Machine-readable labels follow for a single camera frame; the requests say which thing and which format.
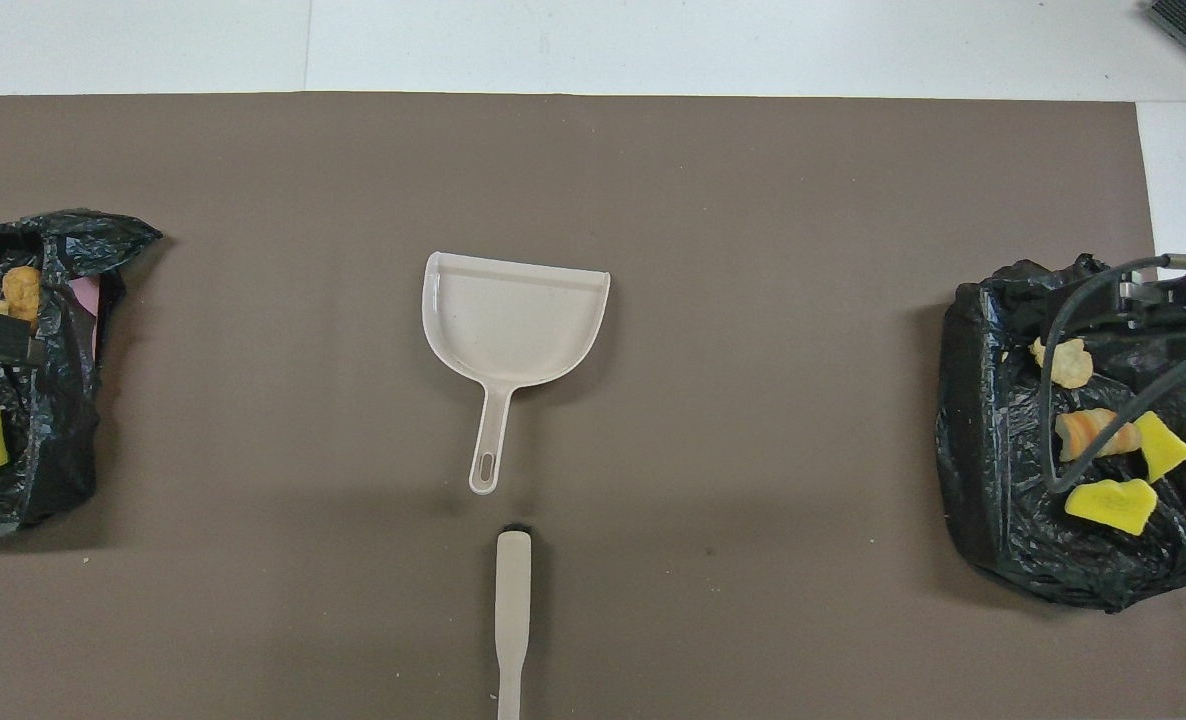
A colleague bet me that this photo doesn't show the right black trash bag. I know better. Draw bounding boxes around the right black trash bag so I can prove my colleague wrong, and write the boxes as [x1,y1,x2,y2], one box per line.
[935,253,1186,614]

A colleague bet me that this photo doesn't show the striped toy croissant piece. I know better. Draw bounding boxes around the striped toy croissant piece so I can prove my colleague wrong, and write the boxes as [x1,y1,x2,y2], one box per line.
[1030,337,1095,390]
[1055,408,1144,463]

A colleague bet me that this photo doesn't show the beige hand brush black bristles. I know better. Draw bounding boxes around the beige hand brush black bristles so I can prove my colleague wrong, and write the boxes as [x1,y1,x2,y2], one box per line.
[496,522,536,720]

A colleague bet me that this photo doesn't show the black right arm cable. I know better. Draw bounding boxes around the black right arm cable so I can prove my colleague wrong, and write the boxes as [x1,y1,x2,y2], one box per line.
[1037,254,1186,496]

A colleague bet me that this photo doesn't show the crumpled black bag pink bin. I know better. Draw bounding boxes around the crumpled black bag pink bin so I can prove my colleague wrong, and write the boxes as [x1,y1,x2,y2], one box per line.
[0,208,164,538]

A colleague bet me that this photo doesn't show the beige plastic dustpan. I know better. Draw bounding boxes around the beige plastic dustpan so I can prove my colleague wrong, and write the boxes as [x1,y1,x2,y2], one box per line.
[421,251,612,496]

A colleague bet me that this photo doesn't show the brown table mat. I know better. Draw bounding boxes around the brown table mat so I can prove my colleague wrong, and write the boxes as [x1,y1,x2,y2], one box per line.
[0,93,1186,720]

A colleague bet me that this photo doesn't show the brown toy bread nugget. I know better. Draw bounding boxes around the brown toy bread nugget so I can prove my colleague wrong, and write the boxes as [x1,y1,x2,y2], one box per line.
[1,265,44,326]

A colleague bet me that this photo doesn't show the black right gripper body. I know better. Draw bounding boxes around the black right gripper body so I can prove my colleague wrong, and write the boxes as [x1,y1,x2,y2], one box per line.
[1113,232,1186,341]

